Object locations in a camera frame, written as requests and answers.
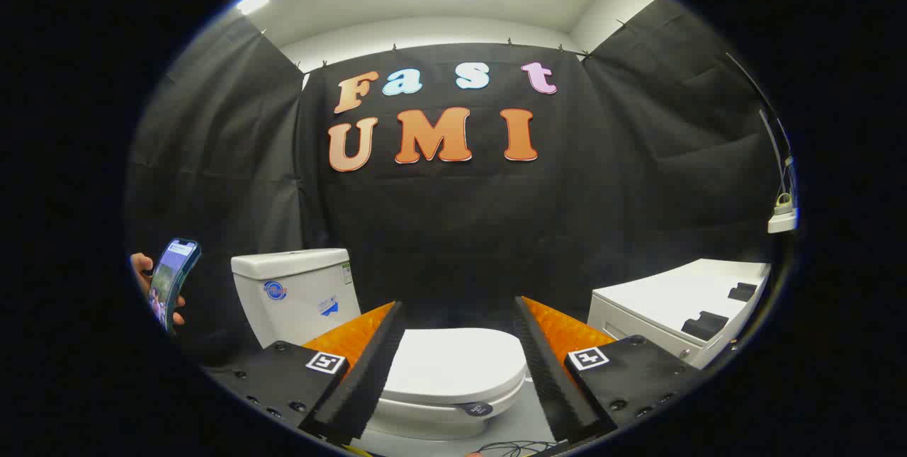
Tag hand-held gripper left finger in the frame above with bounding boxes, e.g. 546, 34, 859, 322
204, 301, 406, 447

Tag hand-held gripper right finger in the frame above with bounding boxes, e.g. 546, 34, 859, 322
514, 296, 702, 444

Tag white toilet tank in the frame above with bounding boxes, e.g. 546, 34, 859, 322
231, 248, 362, 349

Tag black backdrop cloth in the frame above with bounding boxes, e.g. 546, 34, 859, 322
126, 0, 784, 366

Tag smartphone in dark case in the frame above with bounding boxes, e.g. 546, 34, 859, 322
147, 237, 203, 334

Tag tangled black floor cables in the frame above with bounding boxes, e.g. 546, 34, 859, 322
471, 440, 562, 457

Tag white drawer cabinet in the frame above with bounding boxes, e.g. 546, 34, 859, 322
588, 259, 772, 371

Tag thin black hanging cable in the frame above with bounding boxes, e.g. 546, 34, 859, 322
726, 52, 796, 196

